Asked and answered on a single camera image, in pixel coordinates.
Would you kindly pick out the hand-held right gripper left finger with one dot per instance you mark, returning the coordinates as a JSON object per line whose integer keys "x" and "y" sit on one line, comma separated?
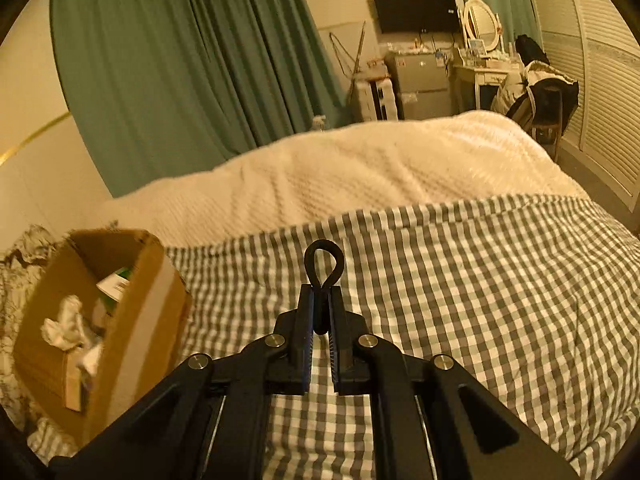
{"x": 307, "y": 320}

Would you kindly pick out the grey checked bedsheet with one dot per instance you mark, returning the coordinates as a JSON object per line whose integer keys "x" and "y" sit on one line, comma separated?
{"x": 475, "y": 285}

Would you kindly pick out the cardboard box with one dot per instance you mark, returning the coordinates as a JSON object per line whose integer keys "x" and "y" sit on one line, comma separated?
{"x": 145, "y": 310}

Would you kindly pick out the beige jacket on chair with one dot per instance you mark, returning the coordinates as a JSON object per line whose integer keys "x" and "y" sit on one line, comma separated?
{"x": 520, "y": 90}

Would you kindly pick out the green white box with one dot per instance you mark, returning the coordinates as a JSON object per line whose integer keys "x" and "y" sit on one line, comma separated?
{"x": 117, "y": 282}

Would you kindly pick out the floral quilt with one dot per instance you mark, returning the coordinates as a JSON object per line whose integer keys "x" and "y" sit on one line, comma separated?
{"x": 15, "y": 285}

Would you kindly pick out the wooden chair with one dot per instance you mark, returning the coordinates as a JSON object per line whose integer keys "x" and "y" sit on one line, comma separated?
{"x": 550, "y": 120}

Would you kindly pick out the black bag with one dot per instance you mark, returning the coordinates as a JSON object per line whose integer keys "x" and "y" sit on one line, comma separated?
{"x": 530, "y": 50}

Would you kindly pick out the white oval mirror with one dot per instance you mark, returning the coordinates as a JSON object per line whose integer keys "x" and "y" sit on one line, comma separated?
{"x": 482, "y": 20}

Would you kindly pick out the small grey fridge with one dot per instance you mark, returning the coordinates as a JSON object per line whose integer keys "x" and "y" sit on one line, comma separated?
{"x": 417, "y": 85}

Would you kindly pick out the wide green curtain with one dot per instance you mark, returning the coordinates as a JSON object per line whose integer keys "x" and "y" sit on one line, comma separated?
{"x": 175, "y": 60}

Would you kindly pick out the white tissue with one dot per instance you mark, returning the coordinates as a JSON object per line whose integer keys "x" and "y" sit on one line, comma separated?
{"x": 62, "y": 322}

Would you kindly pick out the wooden broom stick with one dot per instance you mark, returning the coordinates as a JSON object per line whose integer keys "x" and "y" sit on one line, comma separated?
{"x": 357, "y": 52}

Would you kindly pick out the small photo frame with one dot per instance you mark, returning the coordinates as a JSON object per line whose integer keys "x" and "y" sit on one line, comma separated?
{"x": 475, "y": 46}

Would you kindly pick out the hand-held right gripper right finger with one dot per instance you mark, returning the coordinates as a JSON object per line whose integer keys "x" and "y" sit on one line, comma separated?
{"x": 336, "y": 320}

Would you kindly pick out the white textured blanket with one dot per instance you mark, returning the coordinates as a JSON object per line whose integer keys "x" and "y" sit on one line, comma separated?
{"x": 375, "y": 170}

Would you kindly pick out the white louvred wardrobe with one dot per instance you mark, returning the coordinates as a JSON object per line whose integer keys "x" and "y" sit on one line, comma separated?
{"x": 595, "y": 60}

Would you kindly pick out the black television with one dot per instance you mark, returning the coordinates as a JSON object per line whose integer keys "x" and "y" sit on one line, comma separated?
{"x": 415, "y": 10}

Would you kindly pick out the white dressing table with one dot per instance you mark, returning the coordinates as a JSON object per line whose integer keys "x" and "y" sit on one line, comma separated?
{"x": 480, "y": 77}

